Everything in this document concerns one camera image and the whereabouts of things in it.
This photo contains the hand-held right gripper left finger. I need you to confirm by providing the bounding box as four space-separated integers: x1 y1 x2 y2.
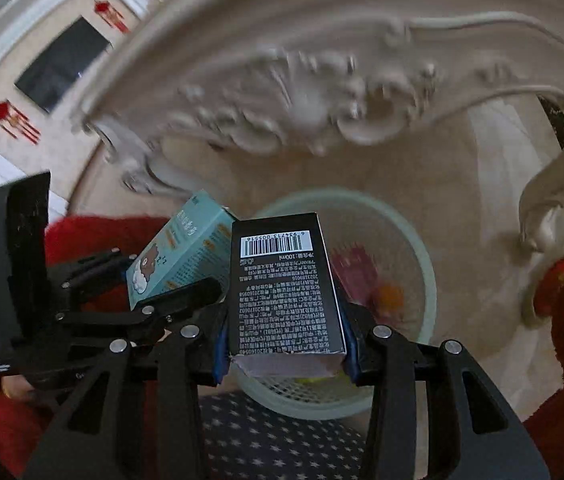
22 305 230 480

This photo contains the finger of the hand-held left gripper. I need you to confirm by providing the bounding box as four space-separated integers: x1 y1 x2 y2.
47 249 140 311
54 277 223 343

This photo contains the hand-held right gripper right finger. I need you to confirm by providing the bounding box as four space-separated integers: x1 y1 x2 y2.
339 300 553 480

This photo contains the teal carton with bear print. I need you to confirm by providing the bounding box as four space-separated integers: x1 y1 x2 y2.
126 190 237 311

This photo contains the black carton with barcode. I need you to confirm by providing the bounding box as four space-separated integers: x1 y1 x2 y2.
227 212 348 378

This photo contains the pale green mesh waste basket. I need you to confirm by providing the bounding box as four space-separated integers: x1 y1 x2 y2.
232 187 437 420

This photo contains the person's left leg red fleece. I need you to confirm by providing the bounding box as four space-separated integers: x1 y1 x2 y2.
44 215 173 266

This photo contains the orange wrapper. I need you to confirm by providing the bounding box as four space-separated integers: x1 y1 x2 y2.
374 282 405 311

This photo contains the pink packet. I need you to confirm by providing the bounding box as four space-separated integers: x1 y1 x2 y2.
332 245 380 306

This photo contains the dark star-print cloth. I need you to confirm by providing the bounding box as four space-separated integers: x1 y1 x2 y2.
199 390 378 480

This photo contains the red hanging knot decoration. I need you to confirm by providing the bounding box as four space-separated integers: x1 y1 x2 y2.
93 0 130 35
0 100 42 145

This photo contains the red and white plush slipper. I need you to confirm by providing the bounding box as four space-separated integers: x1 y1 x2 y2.
519 255 564 328

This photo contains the ornate carved white table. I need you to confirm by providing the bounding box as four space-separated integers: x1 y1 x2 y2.
69 0 564 253

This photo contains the black wall television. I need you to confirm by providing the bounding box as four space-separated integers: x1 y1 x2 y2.
14 16 113 113

